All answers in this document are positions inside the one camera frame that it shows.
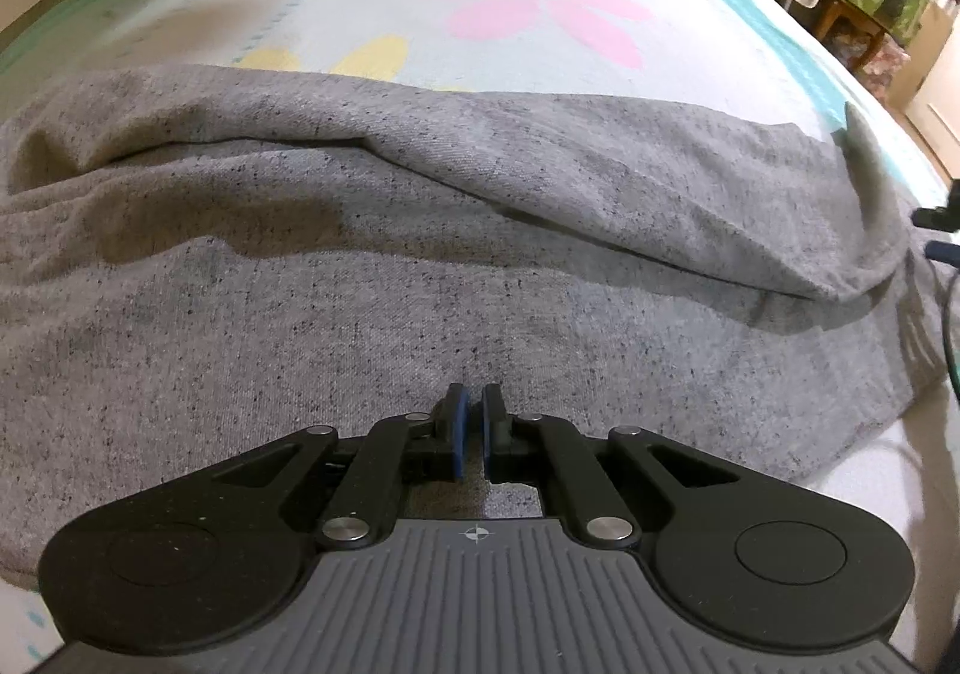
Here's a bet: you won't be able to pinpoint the wooden stool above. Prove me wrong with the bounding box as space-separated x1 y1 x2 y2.
814 0 898 72

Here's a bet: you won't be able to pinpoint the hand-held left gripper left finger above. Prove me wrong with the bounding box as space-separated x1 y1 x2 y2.
199 383 472 549

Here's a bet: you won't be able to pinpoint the floral patterned bag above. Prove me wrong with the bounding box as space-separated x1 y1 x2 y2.
851 36 913 97

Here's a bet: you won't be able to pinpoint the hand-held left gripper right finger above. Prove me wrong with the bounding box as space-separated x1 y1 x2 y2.
480 383 743 547

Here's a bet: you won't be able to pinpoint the grey pants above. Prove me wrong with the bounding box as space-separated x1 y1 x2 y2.
0 62 950 570

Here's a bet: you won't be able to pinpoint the floral bed sheet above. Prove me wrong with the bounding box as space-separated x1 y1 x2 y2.
0 0 960 674

